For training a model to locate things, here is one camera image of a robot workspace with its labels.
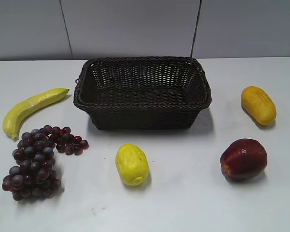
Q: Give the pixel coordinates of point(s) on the yellow banana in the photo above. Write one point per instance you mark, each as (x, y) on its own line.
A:
(14, 118)

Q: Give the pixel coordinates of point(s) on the black woven basket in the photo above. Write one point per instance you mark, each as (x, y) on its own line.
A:
(142, 93)

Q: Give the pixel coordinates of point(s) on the yellow lemon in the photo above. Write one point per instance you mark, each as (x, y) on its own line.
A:
(132, 165)

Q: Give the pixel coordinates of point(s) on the red apple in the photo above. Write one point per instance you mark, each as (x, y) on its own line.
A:
(243, 159)

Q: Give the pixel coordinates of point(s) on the orange mango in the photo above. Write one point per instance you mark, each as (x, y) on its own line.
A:
(256, 102)

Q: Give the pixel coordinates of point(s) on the purple grape bunch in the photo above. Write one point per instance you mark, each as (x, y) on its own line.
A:
(34, 175)

